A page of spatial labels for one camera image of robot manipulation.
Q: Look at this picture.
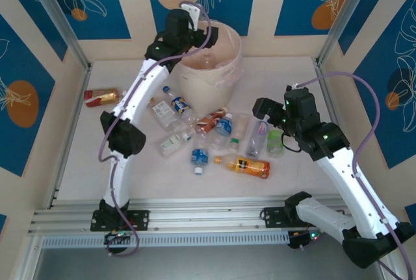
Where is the black mount plate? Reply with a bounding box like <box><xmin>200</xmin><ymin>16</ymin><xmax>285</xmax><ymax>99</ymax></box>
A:
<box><xmin>90</xmin><ymin>209</ymin><xmax>151</xmax><ymax>232</ymax></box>
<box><xmin>261</xmin><ymin>206</ymin><xmax>323</xmax><ymax>229</ymax></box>

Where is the green label plastic bottle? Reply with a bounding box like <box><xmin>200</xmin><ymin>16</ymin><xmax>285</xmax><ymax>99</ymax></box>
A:
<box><xmin>266</xmin><ymin>129</ymin><xmax>285</xmax><ymax>159</ymax></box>

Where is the aluminium frame leg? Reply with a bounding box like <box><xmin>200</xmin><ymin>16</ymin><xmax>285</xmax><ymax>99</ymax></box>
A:
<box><xmin>12</xmin><ymin>233</ymin><xmax>45</xmax><ymax>280</ymax></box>

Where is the brown plastic bottle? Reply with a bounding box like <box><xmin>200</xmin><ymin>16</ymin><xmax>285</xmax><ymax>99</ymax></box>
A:
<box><xmin>194</xmin><ymin>107</ymin><xmax>229</xmax><ymax>137</ymax></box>

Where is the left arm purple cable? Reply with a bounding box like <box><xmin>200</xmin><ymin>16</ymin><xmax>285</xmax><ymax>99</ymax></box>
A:
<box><xmin>97</xmin><ymin>0</ymin><xmax>215</xmax><ymax>258</ymax></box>

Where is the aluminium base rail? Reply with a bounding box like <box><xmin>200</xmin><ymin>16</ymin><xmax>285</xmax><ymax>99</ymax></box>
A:
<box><xmin>28</xmin><ymin>196</ymin><xmax>358</xmax><ymax>235</ymax></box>

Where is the purple plastic bottle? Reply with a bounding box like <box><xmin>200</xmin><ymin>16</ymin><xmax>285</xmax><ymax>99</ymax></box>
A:
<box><xmin>245</xmin><ymin>119</ymin><xmax>270</xmax><ymax>160</ymax></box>

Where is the right black mount plate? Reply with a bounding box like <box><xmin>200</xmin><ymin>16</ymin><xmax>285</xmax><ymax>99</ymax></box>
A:
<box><xmin>261</xmin><ymin>206</ymin><xmax>323</xmax><ymax>229</ymax></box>

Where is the left black mount plate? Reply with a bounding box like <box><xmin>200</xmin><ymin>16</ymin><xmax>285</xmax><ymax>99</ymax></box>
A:
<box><xmin>90</xmin><ymin>209</ymin><xmax>151</xmax><ymax>232</ymax></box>

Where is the clear plastic bin liner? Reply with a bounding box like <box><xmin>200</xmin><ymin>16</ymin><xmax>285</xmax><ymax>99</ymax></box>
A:
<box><xmin>175</xmin><ymin>21</ymin><xmax>245</xmax><ymax>88</ymax></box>

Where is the blue label water bottle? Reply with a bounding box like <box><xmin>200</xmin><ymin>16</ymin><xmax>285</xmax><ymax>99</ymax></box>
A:
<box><xmin>209</xmin><ymin>113</ymin><xmax>235</xmax><ymax>150</ymax></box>

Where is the beige bottle green cap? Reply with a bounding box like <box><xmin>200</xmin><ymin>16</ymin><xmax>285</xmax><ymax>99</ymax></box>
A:
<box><xmin>227</xmin><ymin>113</ymin><xmax>251</xmax><ymax>153</ymax></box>

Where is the short blue label bottle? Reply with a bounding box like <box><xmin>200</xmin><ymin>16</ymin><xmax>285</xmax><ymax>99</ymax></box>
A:
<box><xmin>190</xmin><ymin>136</ymin><xmax>210</xmax><ymax>176</ymax></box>

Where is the clear bottle white barcode label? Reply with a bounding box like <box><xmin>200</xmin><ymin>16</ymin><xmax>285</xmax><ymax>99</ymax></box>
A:
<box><xmin>149</xmin><ymin>100</ymin><xmax>183</xmax><ymax>133</ymax></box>

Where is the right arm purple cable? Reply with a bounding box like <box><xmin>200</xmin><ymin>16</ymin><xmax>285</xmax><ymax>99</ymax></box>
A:
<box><xmin>294</xmin><ymin>71</ymin><xmax>413</xmax><ymax>280</ymax></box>

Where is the blue yellow label bottle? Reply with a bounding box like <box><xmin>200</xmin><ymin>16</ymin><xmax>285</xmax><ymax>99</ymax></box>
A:
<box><xmin>161</xmin><ymin>85</ymin><xmax>200</xmax><ymax>127</ymax></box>

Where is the white green label bottle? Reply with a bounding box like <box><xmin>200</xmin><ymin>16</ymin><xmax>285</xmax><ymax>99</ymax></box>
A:
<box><xmin>158</xmin><ymin>131</ymin><xmax>193</xmax><ymax>157</ymax></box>

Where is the red gold label bottle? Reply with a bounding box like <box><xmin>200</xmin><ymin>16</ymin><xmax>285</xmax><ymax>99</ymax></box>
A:
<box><xmin>83</xmin><ymin>88</ymin><xmax>128</xmax><ymax>108</ymax></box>

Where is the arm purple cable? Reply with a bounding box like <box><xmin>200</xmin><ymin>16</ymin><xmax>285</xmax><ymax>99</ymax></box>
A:
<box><xmin>97</xmin><ymin>0</ymin><xmax>215</xmax><ymax>258</ymax></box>
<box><xmin>294</xmin><ymin>71</ymin><xmax>413</xmax><ymax>280</ymax></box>

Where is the white slotted cable duct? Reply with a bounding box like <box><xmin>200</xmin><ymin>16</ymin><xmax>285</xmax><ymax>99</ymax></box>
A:
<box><xmin>41</xmin><ymin>231</ymin><xmax>291</xmax><ymax>249</ymax></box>

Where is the aluminium side rail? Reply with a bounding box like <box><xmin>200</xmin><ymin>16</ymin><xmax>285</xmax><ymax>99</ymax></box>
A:
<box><xmin>313</xmin><ymin>58</ymin><xmax>354</xmax><ymax>156</ymax></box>
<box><xmin>45</xmin><ymin>65</ymin><xmax>94</xmax><ymax>210</ymax></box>

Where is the orange juice bottle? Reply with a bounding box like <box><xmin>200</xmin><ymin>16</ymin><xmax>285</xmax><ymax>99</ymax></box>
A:
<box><xmin>213</xmin><ymin>155</ymin><xmax>272</xmax><ymax>180</ymax></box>

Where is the aluminium frame post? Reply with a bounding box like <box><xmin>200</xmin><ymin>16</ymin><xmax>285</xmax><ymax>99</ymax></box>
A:
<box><xmin>24</xmin><ymin>0</ymin><xmax>92</xmax><ymax>71</ymax></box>
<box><xmin>317</xmin><ymin>0</ymin><xmax>378</xmax><ymax>66</ymax></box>

